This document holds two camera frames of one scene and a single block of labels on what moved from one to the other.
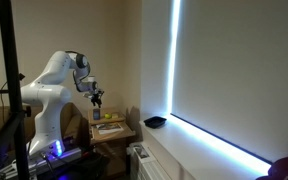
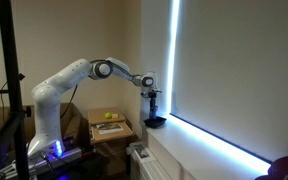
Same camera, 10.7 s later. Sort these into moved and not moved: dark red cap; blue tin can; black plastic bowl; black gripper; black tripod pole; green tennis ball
Moved: black gripper; blue tin can
Not moved: black tripod pole; green tennis ball; black plastic bowl; dark red cap
